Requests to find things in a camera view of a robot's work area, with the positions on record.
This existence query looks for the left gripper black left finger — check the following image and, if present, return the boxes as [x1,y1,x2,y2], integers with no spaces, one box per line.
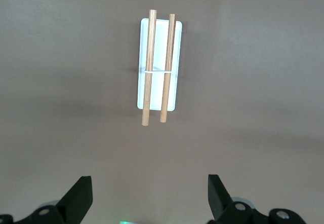
[0,175,93,224]

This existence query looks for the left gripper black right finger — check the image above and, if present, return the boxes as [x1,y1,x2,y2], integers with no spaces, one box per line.
[207,174,308,224]

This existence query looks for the white rack with wooden rods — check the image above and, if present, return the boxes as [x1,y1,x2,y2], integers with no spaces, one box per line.
[136,9,183,126]

